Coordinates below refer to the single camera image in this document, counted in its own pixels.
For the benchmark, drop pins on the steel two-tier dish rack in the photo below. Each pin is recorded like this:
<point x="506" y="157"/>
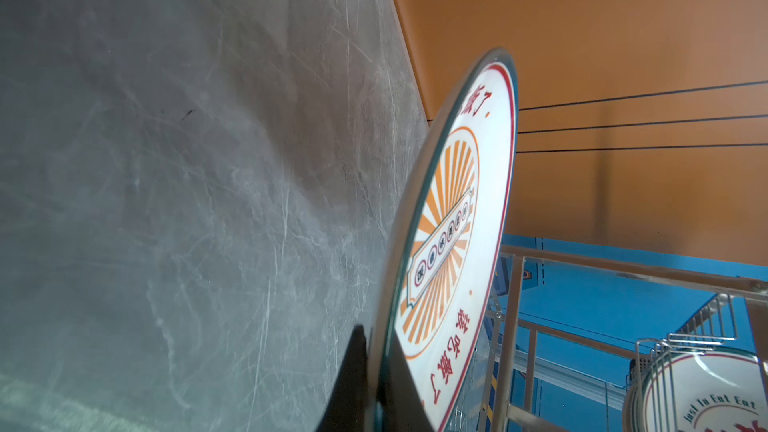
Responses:
<point x="576" y="386"/>

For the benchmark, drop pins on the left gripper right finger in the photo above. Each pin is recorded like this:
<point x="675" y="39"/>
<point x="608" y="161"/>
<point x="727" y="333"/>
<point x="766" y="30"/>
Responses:
<point x="401" y="408"/>

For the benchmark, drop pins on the white plate orange sunburst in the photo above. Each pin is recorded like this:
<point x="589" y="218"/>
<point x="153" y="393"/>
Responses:
<point x="445" y="240"/>

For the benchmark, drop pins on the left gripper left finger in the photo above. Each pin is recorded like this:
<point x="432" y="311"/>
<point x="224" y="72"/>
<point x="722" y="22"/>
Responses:
<point x="345" y="410"/>

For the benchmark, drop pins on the white plate red characters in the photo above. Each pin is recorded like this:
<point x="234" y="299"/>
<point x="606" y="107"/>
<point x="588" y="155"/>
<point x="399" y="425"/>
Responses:
<point x="715" y="390"/>

